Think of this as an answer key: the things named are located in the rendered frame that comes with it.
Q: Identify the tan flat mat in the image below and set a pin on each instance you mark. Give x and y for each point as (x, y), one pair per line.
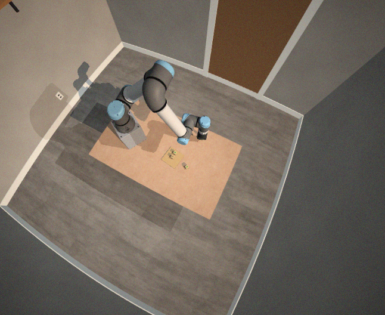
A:
(172, 162)

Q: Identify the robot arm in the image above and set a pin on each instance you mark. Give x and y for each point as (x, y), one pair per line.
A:
(153, 87)

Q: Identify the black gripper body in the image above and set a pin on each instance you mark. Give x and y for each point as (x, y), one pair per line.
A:
(201, 135)

